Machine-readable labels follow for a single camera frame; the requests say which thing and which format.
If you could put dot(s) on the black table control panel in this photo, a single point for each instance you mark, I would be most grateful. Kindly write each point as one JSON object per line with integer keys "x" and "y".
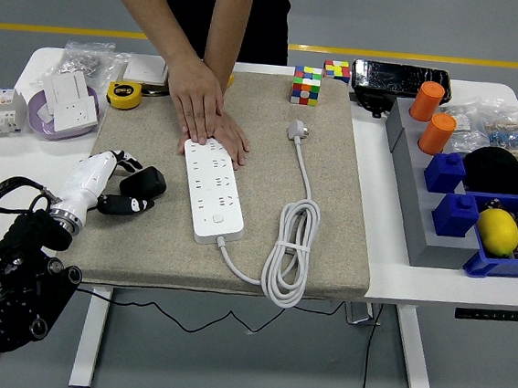
{"x": 490, "y": 315}

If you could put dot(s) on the plastic bag of clips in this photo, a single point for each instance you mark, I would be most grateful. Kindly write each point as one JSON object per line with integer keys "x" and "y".
{"x": 512, "y": 133}

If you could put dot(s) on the person's right forearm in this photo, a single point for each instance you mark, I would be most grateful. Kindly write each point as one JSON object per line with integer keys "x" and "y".
{"x": 152, "y": 14}

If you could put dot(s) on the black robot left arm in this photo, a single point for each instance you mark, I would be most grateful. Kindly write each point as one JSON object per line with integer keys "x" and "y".
{"x": 9, "y": 312}

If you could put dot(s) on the black plug adapter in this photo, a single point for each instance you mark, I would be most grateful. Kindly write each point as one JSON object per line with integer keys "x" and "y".
{"x": 145, "y": 180}

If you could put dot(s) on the grey stepped block base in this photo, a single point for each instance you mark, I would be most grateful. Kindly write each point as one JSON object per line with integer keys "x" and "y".
{"x": 420, "y": 237}

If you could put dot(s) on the white table leg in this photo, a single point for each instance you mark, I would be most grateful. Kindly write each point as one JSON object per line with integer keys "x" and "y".
{"x": 415, "y": 356}
{"x": 91, "y": 334}

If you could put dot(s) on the large colourful puzzle cube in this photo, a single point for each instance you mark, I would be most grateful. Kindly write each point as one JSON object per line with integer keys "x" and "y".
{"x": 306, "y": 86}

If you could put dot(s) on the black cloth with red patch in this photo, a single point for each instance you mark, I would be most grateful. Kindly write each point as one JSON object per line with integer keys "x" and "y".
{"x": 495, "y": 168}

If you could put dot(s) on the dark shiny metal piece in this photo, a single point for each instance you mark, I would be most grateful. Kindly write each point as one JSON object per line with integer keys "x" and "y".
{"x": 154, "y": 91}

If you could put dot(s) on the white wall socket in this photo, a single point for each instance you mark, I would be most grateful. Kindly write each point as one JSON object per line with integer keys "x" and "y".
{"x": 78, "y": 116}

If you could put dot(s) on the orange cylinder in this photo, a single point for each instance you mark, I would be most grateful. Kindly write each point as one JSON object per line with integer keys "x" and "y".
{"x": 437, "y": 133}
{"x": 426, "y": 100}

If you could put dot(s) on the white flat switch plate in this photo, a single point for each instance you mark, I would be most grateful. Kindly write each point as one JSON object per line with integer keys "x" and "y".
{"x": 144, "y": 72}

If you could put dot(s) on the purple plate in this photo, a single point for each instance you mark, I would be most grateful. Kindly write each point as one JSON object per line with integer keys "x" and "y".
{"x": 41, "y": 125}

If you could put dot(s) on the black glossy phone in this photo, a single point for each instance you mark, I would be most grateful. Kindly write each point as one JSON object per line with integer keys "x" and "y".
{"x": 401, "y": 79}

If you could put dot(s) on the white power strip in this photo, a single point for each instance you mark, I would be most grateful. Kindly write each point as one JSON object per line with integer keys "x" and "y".
{"x": 212, "y": 199}

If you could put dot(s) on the grey-brown mat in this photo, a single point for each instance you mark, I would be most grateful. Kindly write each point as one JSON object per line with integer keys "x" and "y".
{"x": 265, "y": 181}

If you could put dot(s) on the yellow tape measure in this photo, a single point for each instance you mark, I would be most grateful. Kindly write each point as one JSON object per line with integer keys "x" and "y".
{"x": 124, "y": 96}

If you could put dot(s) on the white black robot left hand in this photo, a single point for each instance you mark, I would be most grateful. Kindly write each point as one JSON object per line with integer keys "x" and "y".
{"x": 83, "y": 181}

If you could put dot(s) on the person's left hand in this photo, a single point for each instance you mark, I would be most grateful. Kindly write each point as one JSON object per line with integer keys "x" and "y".
{"x": 234, "y": 141}

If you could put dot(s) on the person's right hand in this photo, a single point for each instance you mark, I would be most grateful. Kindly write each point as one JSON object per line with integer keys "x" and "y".
{"x": 196, "y": 101}

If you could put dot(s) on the yellow lemon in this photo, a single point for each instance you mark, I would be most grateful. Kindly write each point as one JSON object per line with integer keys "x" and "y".
{"x": 497, "y": 233}

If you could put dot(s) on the blue plastic bin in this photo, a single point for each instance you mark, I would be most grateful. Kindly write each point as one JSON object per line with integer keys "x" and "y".
{"x": 486, "y": 266}

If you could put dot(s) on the clear bag of small parts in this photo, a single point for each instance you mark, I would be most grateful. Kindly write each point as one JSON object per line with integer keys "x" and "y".
{"x": 464, "y": 131}

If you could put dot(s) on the small colourful puzzle cube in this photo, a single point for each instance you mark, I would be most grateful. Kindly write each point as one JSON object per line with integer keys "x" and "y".
{"x": 336, "y": 70}

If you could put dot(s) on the white socket back panel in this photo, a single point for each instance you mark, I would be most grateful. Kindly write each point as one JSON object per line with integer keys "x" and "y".
{"x": 65, "y": 88}

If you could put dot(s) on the person's left forearm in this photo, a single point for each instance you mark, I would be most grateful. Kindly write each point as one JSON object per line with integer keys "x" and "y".
{"x": 232, "y": 17}

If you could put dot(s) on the blue square block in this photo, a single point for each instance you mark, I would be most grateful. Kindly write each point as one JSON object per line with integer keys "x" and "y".
{"x": 454, "y": 215}
{"x": 444, "y": 173}

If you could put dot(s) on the plastic bag of metal parts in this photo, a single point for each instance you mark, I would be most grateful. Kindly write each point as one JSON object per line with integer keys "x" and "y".
{"x": 85, "y": 65}

